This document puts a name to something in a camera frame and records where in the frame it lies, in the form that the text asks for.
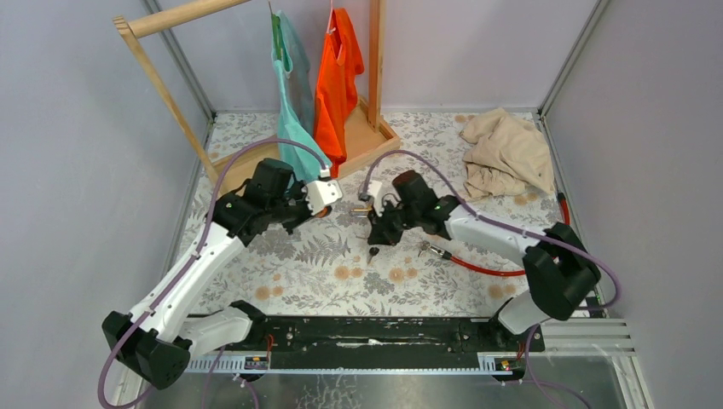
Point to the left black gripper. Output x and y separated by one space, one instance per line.
306 212

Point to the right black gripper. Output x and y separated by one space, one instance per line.
381 233

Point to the black key bunch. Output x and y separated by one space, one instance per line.
372 253

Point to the orange black padlock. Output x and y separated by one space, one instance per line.
324 212

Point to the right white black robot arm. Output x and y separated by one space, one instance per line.
558 275

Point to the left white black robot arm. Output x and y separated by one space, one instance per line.
154 340

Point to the brass padlock with key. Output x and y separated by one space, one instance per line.
362 212

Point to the floral patterned mat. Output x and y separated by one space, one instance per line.
321 268

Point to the orange shirt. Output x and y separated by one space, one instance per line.
336 95

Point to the teal shirt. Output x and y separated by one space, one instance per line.
297 112

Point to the beige crumpled cloth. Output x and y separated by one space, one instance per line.
508 155

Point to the white pink clothes hanger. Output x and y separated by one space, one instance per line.
336 48

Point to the green clothes hanger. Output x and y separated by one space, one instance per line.
277 53

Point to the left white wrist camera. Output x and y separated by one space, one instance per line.
323 192

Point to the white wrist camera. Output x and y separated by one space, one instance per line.
371 194
323 192

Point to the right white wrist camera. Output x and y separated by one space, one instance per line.
371 194

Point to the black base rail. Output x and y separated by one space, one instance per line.
296 342

